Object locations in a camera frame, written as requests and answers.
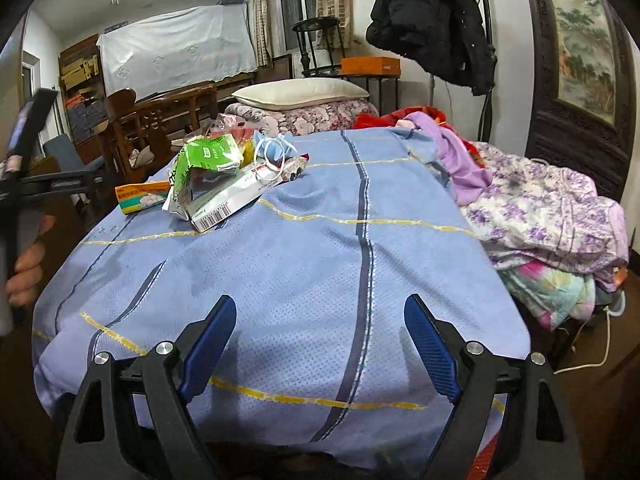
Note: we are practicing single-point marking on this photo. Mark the dark framed landscape painting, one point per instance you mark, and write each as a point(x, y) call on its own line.
point(584, 102)

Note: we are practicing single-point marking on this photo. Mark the black metal stand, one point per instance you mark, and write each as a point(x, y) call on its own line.
point(321, 46)

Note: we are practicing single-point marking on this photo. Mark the pastel tie-dye blanket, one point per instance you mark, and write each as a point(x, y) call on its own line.
point(552, 295)

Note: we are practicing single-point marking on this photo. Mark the orange medicine box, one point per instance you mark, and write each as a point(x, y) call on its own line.
point(136, 197)

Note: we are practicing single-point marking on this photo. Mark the white pillow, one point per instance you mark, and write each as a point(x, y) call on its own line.
point(288, 94)

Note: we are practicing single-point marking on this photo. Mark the red floral folded quilt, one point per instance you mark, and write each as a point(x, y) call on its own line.
point(303, 121)

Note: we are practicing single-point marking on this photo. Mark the green white carton trash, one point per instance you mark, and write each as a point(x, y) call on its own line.
point(213, 178)

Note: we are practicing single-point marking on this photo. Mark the wooden chair by bed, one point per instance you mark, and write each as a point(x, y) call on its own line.
point(135, 142)

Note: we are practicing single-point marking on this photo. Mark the blue checked bed blanket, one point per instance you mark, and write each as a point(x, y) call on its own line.
point(319, 269)

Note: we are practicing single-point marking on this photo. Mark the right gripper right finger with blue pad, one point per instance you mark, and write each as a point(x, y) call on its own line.
point(431, 346)

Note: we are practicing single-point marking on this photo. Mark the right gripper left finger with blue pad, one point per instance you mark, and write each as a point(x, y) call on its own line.
point(201, 345)

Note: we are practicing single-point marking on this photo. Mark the blue face mask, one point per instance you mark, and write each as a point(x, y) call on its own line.
point(274, 151)

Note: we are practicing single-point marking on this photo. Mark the white cloth covered cabinet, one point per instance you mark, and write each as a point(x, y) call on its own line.
point(177, 49)

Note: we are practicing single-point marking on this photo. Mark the red patterned cloth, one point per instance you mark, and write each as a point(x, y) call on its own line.
point(365, 120)

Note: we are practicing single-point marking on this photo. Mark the purple floral quilt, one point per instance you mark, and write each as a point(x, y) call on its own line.
point(536, 211)

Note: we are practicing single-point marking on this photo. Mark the lilac garment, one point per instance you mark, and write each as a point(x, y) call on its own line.
point(466, 170)

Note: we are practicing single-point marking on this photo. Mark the person left hand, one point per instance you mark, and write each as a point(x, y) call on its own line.
point(22, 288)

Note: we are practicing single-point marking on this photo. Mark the black hanging jacket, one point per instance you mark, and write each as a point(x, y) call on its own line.
point(445, 37)

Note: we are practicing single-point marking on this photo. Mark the beige striped curtain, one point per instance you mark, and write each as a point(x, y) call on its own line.
point(271, 18)

